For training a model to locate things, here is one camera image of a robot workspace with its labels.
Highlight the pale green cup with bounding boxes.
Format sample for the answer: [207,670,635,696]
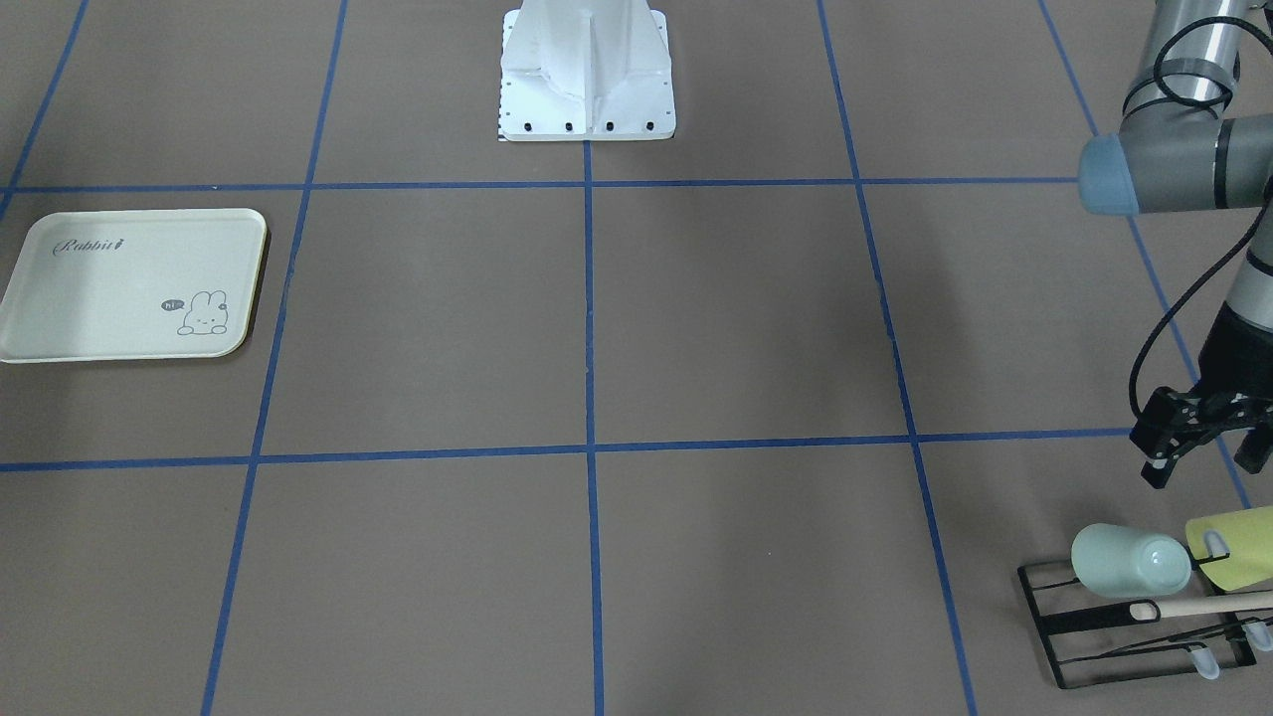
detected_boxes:
[1071,524,1192,599]

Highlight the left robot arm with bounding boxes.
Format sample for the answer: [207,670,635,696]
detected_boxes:
[1077,1,1272,489]

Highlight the white pedestal column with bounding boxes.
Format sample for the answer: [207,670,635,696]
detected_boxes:
[496,1,677,141]

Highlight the cream rabbit tray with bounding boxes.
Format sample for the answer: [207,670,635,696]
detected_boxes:
[1,208,269,364]

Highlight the yellow cup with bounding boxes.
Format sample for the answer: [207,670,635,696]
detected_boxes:
[1185,506,1272,591]

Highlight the black wire cup rack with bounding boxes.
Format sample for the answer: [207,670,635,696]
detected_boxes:
[1015,540,1270,691]

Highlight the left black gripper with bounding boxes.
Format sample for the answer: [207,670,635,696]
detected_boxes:
[1129,303,1273,489]

